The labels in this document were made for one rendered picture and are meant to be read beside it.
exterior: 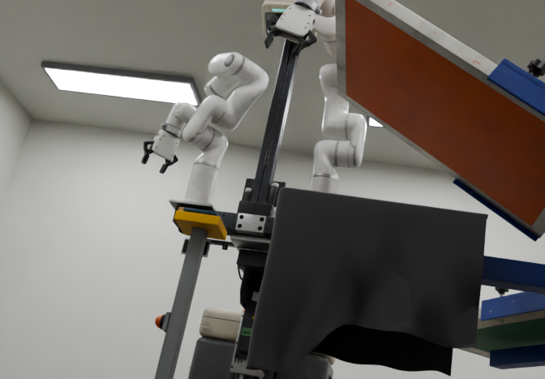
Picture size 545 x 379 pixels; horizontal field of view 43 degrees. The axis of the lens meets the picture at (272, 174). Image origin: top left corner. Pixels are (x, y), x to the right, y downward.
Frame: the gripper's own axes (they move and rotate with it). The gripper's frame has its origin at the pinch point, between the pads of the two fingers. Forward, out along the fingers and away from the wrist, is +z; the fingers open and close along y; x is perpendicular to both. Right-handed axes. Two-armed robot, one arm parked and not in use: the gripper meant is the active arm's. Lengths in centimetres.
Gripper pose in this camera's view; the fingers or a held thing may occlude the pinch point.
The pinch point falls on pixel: (281, 48)
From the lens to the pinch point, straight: 212.8
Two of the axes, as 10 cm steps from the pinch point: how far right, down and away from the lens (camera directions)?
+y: -8.8, -3.9, 2.8
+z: -4.6, 8.2, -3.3
